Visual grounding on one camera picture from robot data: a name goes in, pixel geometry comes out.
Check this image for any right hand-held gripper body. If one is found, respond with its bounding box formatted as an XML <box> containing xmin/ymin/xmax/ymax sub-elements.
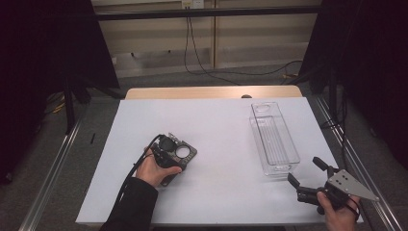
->
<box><xmin>295</xmin><ymin>169</ymin><xmax>380</xmax><ymax>216</ymax></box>

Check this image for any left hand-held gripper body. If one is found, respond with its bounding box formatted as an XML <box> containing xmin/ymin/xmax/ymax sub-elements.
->
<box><xmin>149</xmin><ymin>134</ymin><xmax>185</xmax><ymax>171</ymax></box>

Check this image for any gold patterned card with ring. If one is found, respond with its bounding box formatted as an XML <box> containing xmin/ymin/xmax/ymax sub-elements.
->
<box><xmin>159</xmin><ymin>132</ymin><xmax>198</xmax><ymax>188</ymax></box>

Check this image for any person's left hand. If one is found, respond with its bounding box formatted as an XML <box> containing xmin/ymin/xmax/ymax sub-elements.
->
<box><xmin>135</xmin><ymin>147</ymin><xmax>184</xmax><ymax>189</ymax></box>

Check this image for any person's right hand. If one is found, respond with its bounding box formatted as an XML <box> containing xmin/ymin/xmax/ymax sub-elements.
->
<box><xmin>316</xmin><ymin>191</ymin><xmax>361</xmax><ymax>231</ymax></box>

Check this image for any clear plastic bin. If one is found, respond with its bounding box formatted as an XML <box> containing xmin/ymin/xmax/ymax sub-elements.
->
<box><xmin>249</xmin><ymin>101</ymin><xmax>301</xmax><ymax>177</ymax></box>

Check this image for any white table board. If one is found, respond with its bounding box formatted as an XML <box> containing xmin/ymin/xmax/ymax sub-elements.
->
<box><xmin>75</xmin><ymin>96</ymin><xmax>364</xmax><ymax>225</ymax></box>

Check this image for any wooden table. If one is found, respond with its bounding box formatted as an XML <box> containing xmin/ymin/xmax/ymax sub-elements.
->
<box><xmin>124</xmin><ymin>85</ymin><xmax>303</xmax><ymax>100</ymax></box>

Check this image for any black metal stand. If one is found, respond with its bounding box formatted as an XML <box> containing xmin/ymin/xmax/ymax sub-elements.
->
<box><xmin>62</xmin><ymin>76</ymin><xmax>94</xmax><ymax>136</ymax></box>

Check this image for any black curtain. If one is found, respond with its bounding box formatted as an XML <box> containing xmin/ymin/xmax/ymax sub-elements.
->
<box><xmin>0</xmin><ymin>0</ymin><xmax>120</xmax><ymax>185</ymax></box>
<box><xmin>299</xmin><ymin>0</ymin><xmax>408</xmax><ymax>170</ymax></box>

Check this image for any black horizontal bar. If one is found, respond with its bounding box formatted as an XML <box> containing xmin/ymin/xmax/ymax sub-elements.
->
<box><xmin>94</xmin><ymin>5</ymin><xmax>321</xmax><ymax>22</ymax></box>

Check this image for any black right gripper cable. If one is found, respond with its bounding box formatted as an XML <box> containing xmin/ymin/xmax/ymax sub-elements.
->
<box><xmin>345</xmin><ymin>196</ymin><xmax>361</xmax><ymax>221</ymax></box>

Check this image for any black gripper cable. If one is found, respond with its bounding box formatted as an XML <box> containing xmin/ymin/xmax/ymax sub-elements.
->
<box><xmin>345</xmin><ymin>196</ymin><xmax>361</xmax><ymax>221</ymax></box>
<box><xmin>115</xmin><ymin>134</ymin><xmax>166</xmax><ymax>205</ymax></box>

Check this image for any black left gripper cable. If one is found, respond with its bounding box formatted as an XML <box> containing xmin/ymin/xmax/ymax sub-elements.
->
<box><xmin>115</xmin><ymin>134</ymin><xmax>166</xmax><ymax>205</ymax></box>

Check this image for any metal floor rail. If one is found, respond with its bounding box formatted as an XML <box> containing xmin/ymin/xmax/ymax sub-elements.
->
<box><xmin>313</xmin><ymin>95</ymin><xmax>406</xmax><ymax>231</ymax></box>
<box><xmin>18</xmin><ymin>117</ymin><xmax>82</xmax><ymax>231</ymax></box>

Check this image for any black wall cable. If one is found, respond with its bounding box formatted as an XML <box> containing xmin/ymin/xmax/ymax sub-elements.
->
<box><xmin>188</xmin><ymin>16</ymin><xmax>304</xmax><ymax>77</ymax></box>
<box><xmin>183</xmin><ymin>16</ymin><xmax>242</xmax><ymax>87</ymax></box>

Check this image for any yellow cable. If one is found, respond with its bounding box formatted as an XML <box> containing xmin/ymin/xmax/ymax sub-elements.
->
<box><xmin>50</xmin><ymin>100</ymin><xmax>67</xmax><ymax>116</ymax></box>

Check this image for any white wall outlet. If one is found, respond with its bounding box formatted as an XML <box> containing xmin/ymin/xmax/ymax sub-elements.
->
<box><xmin>181</xmin><ymin>0</ymin><xmax>205</xmax><ymax>10</ymax></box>

